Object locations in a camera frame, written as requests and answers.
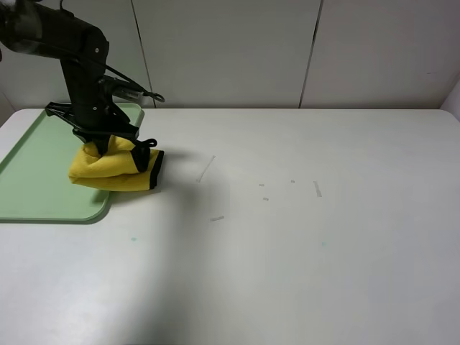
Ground clear tape strip right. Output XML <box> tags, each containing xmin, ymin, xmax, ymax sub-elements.
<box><xmin>313</xmin><ymin>181</ymin><xmax>322</xmax><ymax>198</ymax></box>

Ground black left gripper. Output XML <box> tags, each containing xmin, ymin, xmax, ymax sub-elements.
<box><xmin>45</xmin><ymin>60</ymin><xmax>157</xmax><ymax>172</ymax></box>

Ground light green plastic tray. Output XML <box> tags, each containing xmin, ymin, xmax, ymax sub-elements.
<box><xmin>0</xmin><ymin>102</ymin><xmax>145</xmax><ymax>225</ymax></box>

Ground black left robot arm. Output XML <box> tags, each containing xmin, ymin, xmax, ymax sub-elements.
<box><xmin>1</xmin><ymin>1</ymin><xmax>164</xmax><ymax>173</ymax></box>

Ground yellow towel with black trim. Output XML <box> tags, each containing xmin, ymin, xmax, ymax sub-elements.
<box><xmin>68</xmin><ymin>136</ymin><xmax>165</xmax><ymax>192</ymax></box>

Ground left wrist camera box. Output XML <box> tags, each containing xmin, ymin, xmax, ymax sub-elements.
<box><xmin>100</xmin><ymin>75</ymin><xmax>145</xmax><ymax>104</ymax></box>

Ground clear tape strip left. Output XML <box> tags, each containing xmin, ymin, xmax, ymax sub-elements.
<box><xmin>196</xmin><ymin>155</ymin><xmax>216</xmax><ymax>183</ymax></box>

